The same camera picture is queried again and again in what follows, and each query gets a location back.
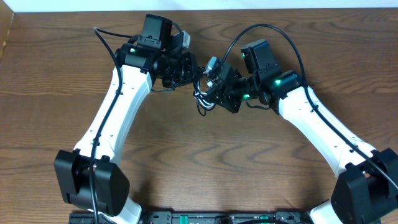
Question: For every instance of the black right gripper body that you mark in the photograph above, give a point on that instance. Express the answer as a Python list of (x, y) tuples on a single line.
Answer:
[(241, 88)]

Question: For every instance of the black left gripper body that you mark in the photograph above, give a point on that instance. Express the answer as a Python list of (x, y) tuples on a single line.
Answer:
[(178, 71)]

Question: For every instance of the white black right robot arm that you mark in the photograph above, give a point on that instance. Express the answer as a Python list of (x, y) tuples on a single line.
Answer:
[(366, 186)]

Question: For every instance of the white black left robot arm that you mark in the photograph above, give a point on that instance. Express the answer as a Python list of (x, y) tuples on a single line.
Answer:
[(89, 176)]

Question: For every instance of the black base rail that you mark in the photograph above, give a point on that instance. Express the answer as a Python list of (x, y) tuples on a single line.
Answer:
[(171, 217)]

